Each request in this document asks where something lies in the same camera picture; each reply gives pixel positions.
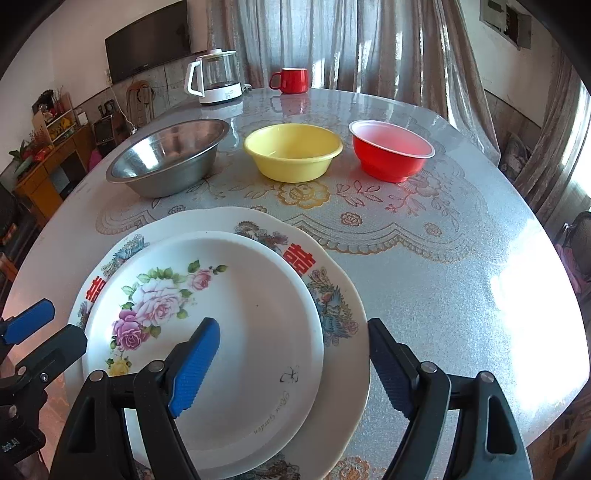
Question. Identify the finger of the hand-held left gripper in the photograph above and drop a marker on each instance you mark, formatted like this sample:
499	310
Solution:
60	348
27	319

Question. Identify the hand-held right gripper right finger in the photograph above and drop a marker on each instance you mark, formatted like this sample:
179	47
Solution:
392	369

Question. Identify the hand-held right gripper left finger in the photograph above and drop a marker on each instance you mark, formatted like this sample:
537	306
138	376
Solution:
194	364

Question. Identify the white plate with red characters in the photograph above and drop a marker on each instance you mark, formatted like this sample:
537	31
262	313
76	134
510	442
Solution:
339	385

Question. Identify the white plate with rose print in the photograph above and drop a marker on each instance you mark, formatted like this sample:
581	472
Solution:
258	323

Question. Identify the stainless steel bowl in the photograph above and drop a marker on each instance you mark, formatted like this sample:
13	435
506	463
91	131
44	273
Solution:
161	170

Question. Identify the red plastic bowl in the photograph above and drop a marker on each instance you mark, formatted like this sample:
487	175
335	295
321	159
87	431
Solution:
383	161

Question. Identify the yellow plastic bowl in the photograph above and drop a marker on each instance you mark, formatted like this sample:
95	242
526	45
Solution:
295	161

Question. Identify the orange wooden desk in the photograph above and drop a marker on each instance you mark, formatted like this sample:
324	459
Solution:
41	187

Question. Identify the green potted plant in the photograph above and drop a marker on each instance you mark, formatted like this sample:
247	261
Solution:
21	157

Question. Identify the red box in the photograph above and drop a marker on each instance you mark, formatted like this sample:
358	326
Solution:
42	153

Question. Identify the pink bag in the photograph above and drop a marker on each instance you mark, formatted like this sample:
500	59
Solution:
94	161

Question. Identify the small wooden shelf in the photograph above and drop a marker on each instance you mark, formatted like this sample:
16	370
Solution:
53	122

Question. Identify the small white box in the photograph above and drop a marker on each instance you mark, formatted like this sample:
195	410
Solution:
81	117

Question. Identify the pink cloth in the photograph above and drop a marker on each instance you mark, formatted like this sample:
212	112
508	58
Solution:
579	272

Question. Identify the dark wooden chair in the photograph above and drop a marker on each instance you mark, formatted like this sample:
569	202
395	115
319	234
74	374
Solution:
575	233

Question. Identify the brown wooden chair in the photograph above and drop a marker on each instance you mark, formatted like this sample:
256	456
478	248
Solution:
141	104

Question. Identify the grey cloth bundle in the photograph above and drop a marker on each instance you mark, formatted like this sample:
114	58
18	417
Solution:
517	152

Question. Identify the grey sheer curtain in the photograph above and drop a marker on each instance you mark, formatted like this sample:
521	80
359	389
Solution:
549	152
369	37

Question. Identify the white electric glass kettle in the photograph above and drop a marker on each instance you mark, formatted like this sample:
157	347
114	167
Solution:
221	94

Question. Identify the black flat screen television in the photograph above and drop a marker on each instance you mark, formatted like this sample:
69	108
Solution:
147	46

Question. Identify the red mug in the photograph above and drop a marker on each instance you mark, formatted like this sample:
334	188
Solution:
293	81

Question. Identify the wall electrical panel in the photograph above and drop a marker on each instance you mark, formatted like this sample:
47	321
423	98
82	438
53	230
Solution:
505	18

